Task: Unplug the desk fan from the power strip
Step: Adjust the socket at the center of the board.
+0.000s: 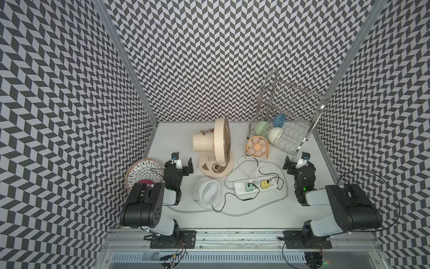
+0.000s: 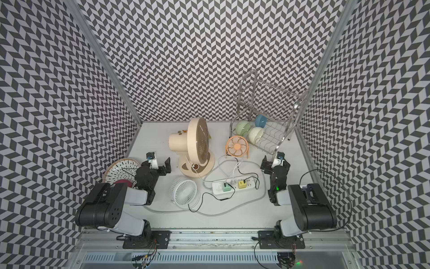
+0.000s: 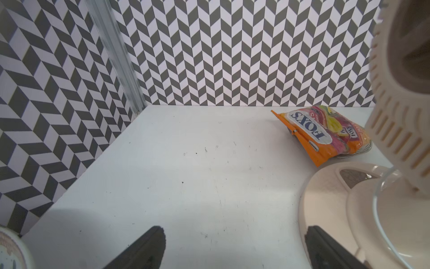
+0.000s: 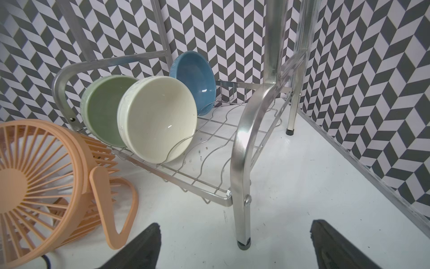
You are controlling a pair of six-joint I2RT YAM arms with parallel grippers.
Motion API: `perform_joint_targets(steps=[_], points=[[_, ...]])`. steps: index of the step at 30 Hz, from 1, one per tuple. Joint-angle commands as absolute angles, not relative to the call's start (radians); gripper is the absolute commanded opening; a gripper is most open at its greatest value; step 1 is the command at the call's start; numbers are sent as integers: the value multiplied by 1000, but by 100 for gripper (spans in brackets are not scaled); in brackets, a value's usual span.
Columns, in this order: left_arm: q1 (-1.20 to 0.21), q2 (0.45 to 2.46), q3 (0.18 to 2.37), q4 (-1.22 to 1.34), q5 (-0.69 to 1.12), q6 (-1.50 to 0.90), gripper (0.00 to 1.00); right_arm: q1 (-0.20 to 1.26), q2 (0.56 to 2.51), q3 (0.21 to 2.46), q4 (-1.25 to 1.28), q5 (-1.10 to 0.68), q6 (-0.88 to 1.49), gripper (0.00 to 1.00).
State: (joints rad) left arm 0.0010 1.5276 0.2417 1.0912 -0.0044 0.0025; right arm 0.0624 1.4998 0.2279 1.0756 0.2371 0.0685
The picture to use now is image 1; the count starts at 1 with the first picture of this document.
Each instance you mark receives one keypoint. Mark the yellow plug adapter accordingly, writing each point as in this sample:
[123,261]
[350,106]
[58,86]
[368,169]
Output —
[265,184]

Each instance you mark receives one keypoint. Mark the small white desk fan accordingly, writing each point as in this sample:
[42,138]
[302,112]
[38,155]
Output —
[207,193]

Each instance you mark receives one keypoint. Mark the blue bowl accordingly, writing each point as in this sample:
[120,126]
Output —
[279,120]

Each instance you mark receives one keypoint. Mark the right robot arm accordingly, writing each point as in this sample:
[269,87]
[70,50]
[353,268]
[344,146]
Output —
[351,209]

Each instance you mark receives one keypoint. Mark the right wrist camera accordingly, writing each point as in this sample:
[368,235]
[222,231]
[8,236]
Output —
[303,161]

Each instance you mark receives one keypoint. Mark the magenta object on plate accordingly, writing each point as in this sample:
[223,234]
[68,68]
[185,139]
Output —
[146,181]

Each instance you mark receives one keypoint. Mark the white power strip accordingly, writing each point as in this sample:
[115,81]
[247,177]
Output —
[239,186]

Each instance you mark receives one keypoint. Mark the patterned plate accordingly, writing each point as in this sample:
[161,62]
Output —
[145,169]

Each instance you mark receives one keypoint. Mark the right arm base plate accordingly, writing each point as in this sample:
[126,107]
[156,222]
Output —
[296,240]

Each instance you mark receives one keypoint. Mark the large beige desk fan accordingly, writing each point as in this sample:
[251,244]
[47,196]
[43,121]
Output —
[214,149]

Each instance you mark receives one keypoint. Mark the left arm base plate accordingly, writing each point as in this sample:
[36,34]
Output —
[184,239]

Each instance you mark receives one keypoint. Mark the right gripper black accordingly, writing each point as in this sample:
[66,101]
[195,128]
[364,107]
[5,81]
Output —
[287,162]

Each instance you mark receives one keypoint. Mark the green bowl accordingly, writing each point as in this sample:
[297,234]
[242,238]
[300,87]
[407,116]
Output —
[261,127]

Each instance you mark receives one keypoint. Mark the metal dish rack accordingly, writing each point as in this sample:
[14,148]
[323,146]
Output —
[301,106]

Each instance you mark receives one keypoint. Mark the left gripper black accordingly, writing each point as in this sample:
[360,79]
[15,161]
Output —
[190,166]

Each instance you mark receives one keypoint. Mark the small orange desk fan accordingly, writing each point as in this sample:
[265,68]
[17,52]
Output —
[257,147]

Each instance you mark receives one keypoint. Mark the white bowl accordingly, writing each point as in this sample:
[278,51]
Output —
[274,134]

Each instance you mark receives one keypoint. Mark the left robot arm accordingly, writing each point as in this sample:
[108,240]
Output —
[143,207]

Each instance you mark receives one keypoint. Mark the green plug adapter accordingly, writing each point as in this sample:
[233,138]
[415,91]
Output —
[249,187]

